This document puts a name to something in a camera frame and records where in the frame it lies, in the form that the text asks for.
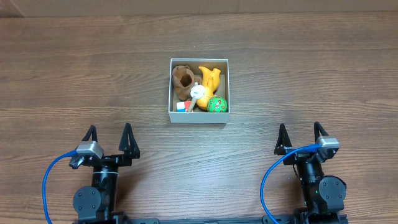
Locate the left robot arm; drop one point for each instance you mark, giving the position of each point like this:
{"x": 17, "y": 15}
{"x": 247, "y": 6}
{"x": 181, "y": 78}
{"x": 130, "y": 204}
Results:
{"x": 96, "y": 203}

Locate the yellow rubber duck toy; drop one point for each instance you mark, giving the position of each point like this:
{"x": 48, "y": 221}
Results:
{"x": 211, "y": 82}

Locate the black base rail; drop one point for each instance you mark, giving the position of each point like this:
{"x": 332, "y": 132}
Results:
{"x": 288, "y": 219}

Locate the brown plush toy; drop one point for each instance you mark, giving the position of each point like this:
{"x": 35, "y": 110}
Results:
{"x": 183, "y": 81}

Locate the multicoloured puzzle cube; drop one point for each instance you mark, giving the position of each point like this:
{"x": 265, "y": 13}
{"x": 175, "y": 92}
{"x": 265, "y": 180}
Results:
{"x": 183, "y": 106}

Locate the green numbered ball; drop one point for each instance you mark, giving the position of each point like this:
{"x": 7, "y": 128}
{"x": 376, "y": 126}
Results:
{"x": 217, "y": 104}

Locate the white cardboard box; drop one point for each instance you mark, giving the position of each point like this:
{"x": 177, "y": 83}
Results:
{"x": 199, "y": 115}

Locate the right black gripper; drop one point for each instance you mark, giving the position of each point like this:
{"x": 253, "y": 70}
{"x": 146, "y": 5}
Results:
{"x": 304, "y": 156}

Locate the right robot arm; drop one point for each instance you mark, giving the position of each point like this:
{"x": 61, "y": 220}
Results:
{"x": 323, "y": 194}

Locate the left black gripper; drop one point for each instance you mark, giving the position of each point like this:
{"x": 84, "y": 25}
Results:
{"x": 109, "y": 159}

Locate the white wooden rattle drum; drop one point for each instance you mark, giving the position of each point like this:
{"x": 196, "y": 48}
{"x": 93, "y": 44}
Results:
{"x": 197, "y": 92}

